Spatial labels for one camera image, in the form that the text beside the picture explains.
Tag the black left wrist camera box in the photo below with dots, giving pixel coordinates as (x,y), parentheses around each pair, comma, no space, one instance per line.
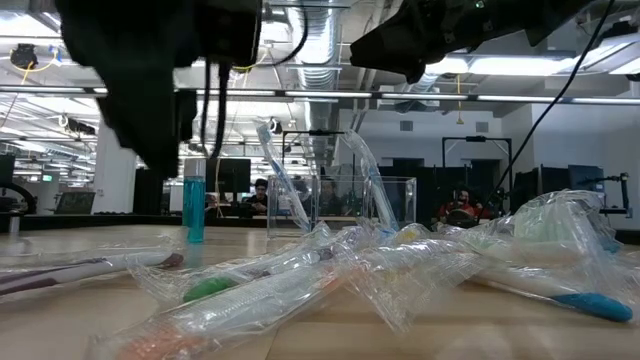
(227,30)

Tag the silver ceiling duct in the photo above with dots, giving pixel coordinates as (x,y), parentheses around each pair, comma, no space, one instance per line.
(320,60)

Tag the white building column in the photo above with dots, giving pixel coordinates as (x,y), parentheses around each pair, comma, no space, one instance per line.
(115,190)

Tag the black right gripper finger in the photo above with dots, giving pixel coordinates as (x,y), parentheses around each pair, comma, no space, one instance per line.
(390,50)

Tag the clear acrylic organizer box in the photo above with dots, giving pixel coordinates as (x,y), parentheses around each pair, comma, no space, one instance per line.
(405,200)

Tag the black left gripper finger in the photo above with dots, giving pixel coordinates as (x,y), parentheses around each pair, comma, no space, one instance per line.
(145,130)
(186,115)

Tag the overhead light bar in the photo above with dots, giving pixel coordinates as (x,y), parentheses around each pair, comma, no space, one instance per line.
(400,95)

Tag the black divider screen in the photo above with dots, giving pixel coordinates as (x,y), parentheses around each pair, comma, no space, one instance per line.
(430,172)

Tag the grey metal post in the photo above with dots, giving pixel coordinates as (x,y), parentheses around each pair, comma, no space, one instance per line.
(14,227)

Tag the purple white toothbrush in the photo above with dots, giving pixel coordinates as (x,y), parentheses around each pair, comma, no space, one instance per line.
(100,267)

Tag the black metal frame stand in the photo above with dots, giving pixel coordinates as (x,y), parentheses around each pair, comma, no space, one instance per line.
(475,138)

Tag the blue grip toothbrush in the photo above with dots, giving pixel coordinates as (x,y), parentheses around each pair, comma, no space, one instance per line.
(285,175)

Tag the person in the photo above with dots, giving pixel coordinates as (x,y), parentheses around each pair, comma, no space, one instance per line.
(460,205)
(330,197)
(259,195)

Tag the green bristle white toothbrush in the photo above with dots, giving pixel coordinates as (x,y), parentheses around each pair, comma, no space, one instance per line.
(545,225)

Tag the teal mouthwash bottle white cap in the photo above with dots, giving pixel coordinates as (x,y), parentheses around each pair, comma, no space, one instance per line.
(194,210)

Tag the black ceiling camera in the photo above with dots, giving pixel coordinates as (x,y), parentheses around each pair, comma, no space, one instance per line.
(23,56)

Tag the black room partition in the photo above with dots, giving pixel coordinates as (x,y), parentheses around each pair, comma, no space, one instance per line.
(148,197)

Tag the black desk monitor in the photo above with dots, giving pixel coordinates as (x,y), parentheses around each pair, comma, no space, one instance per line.
(232,175)

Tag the dark monitor group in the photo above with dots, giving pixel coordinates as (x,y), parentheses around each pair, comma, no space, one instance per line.
(550,185)

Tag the green exit sign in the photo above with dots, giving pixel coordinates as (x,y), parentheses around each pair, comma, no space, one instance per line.
(47,178)

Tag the mint bristle green grip toothbrush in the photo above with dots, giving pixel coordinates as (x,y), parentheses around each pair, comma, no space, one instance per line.
(380,200)

